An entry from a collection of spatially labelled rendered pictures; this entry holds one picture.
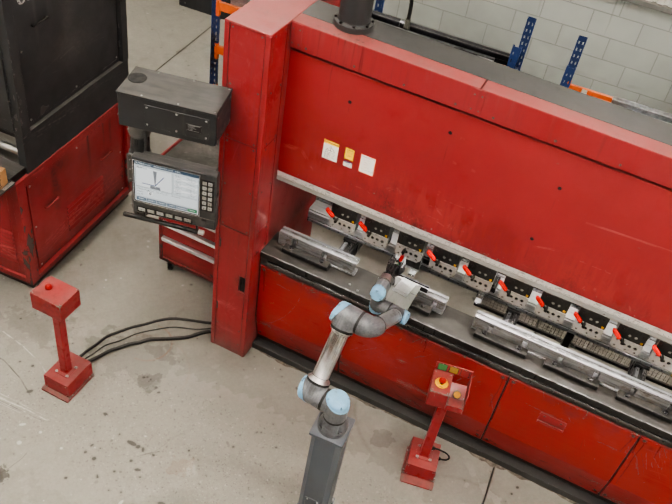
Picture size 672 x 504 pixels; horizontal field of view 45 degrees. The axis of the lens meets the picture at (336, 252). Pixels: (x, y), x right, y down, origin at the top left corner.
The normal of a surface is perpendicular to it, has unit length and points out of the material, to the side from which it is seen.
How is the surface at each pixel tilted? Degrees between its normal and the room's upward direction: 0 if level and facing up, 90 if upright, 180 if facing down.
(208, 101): 0
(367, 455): 0
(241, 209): 90
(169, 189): 90
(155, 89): 0
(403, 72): 90
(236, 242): 90
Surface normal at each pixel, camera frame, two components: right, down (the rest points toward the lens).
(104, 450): 0.14, -0.72
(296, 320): -0.44, 0.57
